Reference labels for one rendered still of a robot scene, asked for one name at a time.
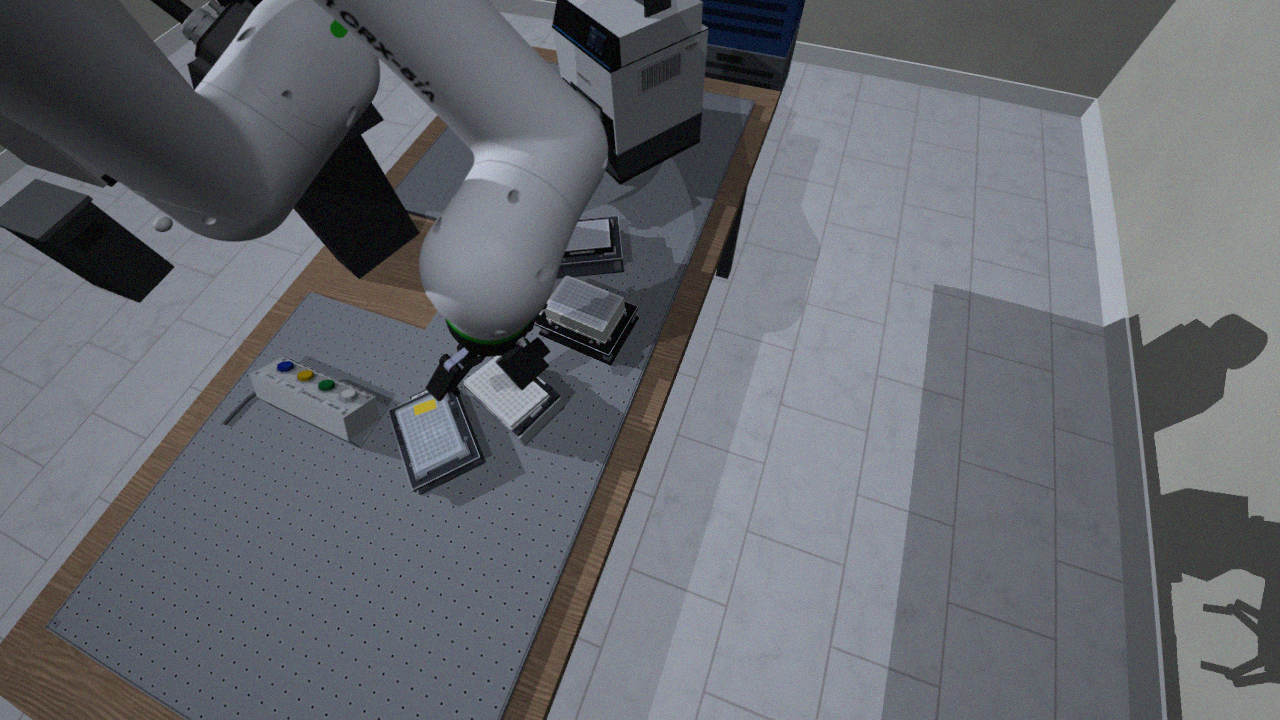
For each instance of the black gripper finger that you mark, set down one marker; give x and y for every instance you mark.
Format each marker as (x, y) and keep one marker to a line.
(536, 319)
(444, 378)

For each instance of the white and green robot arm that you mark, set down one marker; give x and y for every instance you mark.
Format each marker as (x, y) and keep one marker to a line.
(232, 164)

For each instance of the light grey button panel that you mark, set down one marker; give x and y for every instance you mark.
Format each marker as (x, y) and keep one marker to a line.
(340, 409)

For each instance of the clear plastic lid with yellow tape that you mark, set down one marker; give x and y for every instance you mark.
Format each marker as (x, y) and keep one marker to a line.
(429, 432)

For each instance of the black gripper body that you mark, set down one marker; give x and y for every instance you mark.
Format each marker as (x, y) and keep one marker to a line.
(471, 354)

